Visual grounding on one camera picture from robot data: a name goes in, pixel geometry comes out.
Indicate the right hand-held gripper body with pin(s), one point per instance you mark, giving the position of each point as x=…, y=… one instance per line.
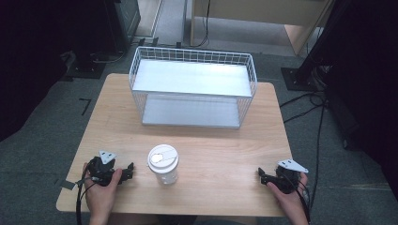
x=286, y=178

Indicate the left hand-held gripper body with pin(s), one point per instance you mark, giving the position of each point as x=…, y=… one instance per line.
x=101, y=170

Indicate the person's right hand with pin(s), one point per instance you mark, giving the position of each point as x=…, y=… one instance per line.
x=289, y=203

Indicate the person's left hand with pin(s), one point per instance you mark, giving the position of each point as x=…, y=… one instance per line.
x=100, y=197

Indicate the white paper cup with lid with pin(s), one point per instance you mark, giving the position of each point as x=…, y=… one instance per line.
x=163, y=164

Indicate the grey tape strip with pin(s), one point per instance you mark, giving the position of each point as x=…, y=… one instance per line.
x=68, y=184

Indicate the black cabinet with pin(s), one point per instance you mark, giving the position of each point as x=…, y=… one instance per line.
x=123, y=22

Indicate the light wooden desk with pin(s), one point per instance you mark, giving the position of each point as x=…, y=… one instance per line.
x=259, y=11

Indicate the black stand base plate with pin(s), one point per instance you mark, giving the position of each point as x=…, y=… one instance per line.
x=297, y=79
x=86, y=69

